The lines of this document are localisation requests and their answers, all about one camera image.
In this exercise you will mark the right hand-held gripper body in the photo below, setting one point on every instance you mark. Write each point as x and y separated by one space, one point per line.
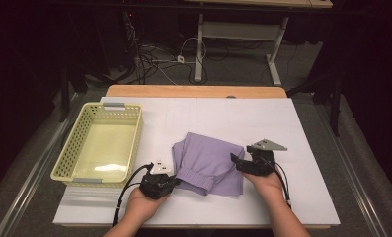
262 161

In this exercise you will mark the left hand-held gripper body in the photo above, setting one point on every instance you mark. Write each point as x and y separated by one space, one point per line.
157 184

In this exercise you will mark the purple shorts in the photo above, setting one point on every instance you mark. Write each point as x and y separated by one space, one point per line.
206 161

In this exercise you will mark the yellow perforated plastic basket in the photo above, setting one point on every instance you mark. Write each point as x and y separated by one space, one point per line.
101 148

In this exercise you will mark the person's right hand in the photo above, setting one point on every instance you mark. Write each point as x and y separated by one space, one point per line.
266 187

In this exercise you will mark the person's left hand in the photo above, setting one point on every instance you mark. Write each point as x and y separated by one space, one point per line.
144 207

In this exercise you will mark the white table mat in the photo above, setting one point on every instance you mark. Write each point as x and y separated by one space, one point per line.
216 112

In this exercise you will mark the black stand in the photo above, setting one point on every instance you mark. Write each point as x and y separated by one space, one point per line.
65 95
335 98

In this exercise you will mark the white power adapter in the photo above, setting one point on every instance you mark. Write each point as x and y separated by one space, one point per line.
180 59

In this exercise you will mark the white-legged background desk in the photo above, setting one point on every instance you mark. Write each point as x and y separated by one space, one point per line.
239 31

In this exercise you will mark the aluminium floor rail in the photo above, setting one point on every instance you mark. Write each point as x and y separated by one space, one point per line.
29 177
354 184

